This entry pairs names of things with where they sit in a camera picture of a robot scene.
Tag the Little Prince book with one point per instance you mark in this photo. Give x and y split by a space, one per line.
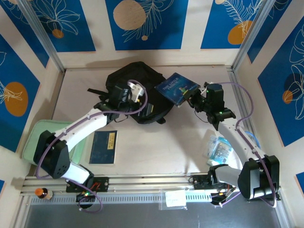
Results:
171 88

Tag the black backpack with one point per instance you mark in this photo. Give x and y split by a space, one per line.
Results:
142 73

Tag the navy book with yellow label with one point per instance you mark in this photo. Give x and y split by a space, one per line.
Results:
102 152

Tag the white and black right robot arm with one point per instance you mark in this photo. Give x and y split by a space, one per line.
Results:
225 133

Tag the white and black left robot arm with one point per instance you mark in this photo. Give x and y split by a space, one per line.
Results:
88 127

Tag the clear zip bag white paper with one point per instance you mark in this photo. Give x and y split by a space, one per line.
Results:
174 199

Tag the clear packet with blue print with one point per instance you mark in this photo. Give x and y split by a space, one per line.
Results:
217 149

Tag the blue poster dark circle leaves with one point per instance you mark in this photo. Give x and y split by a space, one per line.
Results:
273 107

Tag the blue poster beige circle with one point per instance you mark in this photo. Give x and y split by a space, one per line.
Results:
166 35

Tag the blue poster orange circle fern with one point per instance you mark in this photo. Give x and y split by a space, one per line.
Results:
213 28

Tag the blue poster white flower outline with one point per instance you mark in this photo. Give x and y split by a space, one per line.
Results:
71 35

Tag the light green tray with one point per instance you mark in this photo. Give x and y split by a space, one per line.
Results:
28 147

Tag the blue poster orange oval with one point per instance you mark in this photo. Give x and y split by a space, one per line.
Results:
14 71

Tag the brown bottle with orange cap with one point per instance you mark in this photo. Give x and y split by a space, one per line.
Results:
44 193

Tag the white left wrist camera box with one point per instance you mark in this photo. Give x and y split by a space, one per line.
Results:
136 91

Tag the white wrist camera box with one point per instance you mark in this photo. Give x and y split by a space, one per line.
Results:
136 91
205 86

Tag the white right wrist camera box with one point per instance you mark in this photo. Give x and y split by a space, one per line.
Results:
205 86

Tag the aluminium side rail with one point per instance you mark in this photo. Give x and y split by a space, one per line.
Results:
236 83

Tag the aluminium mounting rail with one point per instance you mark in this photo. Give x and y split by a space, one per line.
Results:
142 180

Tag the aluminium frame post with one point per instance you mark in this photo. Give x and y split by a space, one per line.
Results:
40 31
254 31

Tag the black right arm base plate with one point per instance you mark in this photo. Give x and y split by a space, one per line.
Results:
199 183

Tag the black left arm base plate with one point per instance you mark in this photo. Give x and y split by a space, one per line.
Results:
104 184

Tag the blue wall poster leaf lines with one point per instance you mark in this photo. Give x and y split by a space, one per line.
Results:
280 23
34 42

